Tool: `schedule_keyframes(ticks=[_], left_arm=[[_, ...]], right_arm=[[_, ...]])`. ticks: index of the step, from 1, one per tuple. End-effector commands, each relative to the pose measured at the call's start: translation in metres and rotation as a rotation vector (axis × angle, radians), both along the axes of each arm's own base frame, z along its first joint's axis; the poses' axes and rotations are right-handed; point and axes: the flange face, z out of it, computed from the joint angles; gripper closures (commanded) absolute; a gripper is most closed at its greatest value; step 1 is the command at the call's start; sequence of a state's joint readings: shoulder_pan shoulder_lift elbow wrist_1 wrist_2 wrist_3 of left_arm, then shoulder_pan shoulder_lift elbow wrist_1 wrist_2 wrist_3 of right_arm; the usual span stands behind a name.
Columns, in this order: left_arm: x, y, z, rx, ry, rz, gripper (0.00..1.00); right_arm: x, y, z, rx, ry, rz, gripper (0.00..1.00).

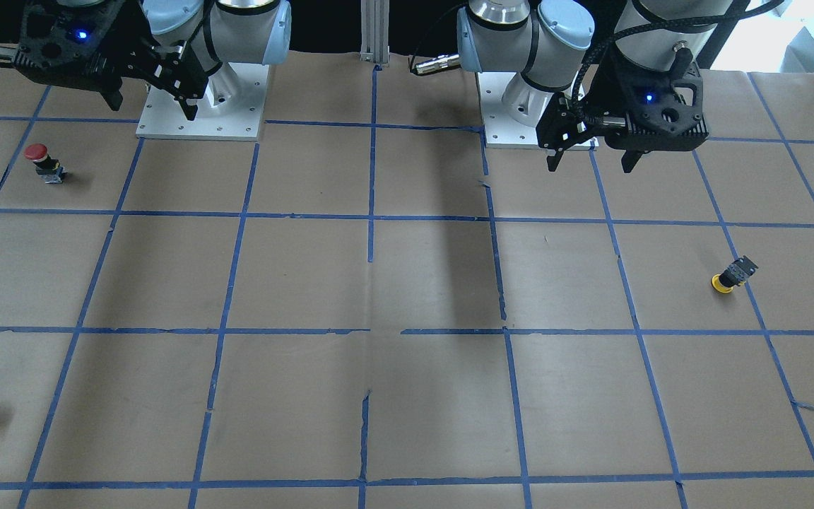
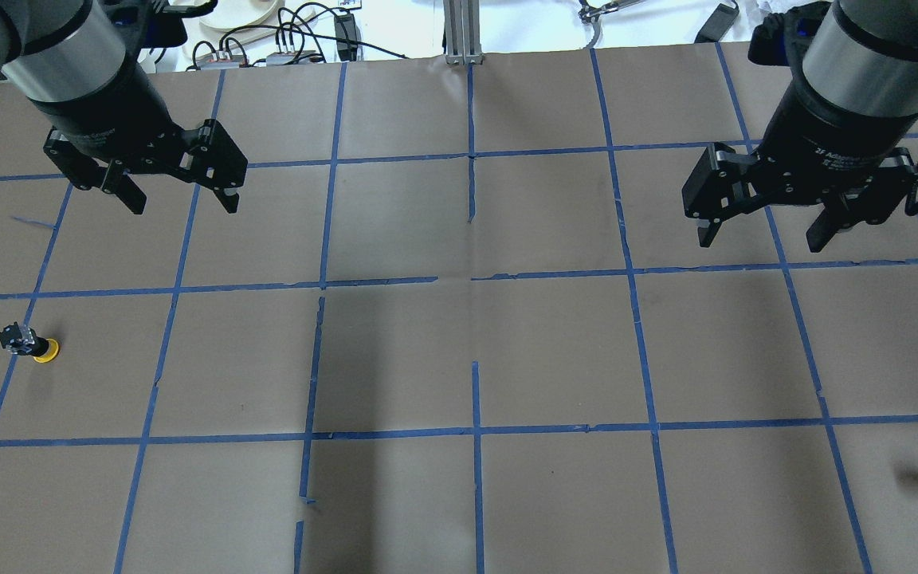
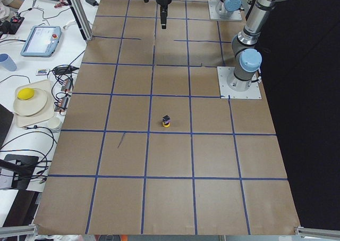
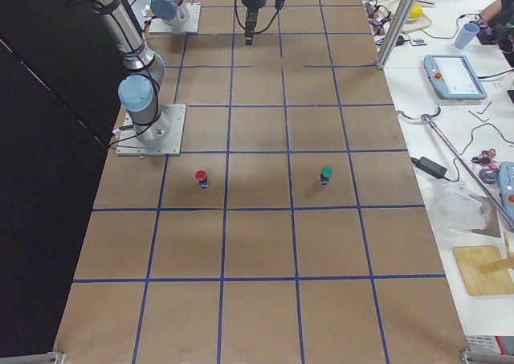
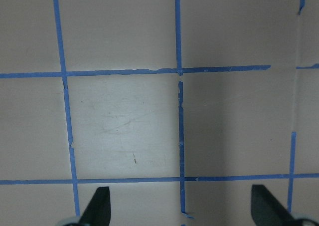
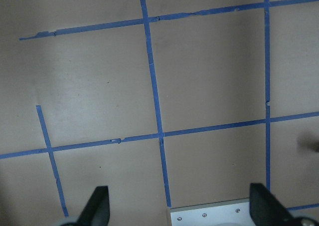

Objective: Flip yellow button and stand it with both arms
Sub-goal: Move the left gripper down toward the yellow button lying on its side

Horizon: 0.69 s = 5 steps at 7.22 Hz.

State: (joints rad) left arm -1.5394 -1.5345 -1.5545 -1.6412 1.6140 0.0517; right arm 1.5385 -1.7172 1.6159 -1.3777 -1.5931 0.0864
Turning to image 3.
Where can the beige tray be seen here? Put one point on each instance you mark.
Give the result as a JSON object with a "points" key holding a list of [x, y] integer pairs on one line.
{"points": [[46, 113]]}

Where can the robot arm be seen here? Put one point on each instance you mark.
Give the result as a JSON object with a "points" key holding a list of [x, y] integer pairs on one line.
{"points": [[248, 59], [227, 7]]}

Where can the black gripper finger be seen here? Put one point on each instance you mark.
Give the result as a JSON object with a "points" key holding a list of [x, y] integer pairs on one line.
{"points": [[163, 16]]}

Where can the yellow push button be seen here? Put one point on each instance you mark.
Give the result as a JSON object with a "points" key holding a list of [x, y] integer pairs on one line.
{"points": [[166, 121]]}

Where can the beige plate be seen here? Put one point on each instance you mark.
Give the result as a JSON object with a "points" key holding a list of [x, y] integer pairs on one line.
{"points": [[31, 106]]}

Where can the yellow lemon toy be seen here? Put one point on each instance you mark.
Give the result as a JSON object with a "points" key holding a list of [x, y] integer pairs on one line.
{"points": [[26, 94]]}

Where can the aluminium frame post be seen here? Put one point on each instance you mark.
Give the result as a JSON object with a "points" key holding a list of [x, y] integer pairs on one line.
{"points": [[81, 19]]}

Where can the near teach pendant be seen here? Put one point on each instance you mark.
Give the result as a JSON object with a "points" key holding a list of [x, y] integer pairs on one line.
{"points": [[42, 41]]}

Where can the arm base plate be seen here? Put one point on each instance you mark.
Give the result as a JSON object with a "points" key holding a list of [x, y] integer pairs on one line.
{"points": [[232, 88], [235, 17]]}

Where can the light blue cup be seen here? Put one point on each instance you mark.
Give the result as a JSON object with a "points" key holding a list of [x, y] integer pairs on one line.
{"points": [[7, 62]]}

